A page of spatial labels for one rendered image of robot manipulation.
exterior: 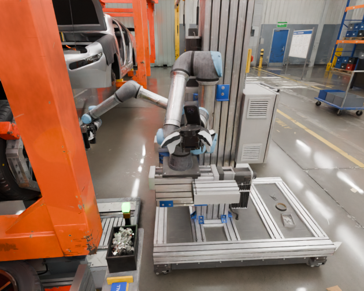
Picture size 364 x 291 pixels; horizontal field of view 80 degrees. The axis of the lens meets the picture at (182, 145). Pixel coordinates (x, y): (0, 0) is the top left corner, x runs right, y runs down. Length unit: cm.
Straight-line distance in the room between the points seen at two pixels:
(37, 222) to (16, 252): 21
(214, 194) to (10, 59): 106
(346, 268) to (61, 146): 205
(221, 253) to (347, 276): 94
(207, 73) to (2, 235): 123
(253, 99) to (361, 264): 153
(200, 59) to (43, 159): 79
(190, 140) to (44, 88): 53
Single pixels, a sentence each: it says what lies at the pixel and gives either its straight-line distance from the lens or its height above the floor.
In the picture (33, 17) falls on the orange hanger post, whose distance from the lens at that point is 87.
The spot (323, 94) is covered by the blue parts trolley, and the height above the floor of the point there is 31.
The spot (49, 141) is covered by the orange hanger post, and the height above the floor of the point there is 117.
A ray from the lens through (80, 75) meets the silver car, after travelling 400.
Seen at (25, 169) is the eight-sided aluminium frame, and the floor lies 85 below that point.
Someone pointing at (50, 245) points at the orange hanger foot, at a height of 61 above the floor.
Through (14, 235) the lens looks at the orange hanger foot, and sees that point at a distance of 136.
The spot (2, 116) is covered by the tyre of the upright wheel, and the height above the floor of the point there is 113.
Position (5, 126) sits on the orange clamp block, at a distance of 145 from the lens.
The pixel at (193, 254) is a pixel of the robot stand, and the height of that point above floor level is 22.
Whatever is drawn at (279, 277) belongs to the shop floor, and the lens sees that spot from 192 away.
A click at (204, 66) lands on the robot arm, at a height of 140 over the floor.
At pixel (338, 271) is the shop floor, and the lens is 214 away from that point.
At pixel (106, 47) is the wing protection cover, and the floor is 140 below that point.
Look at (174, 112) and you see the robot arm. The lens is 97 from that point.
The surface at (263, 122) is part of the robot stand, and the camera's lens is 142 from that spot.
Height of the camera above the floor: 151
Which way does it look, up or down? 26 degrees down
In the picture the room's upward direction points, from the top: straight up
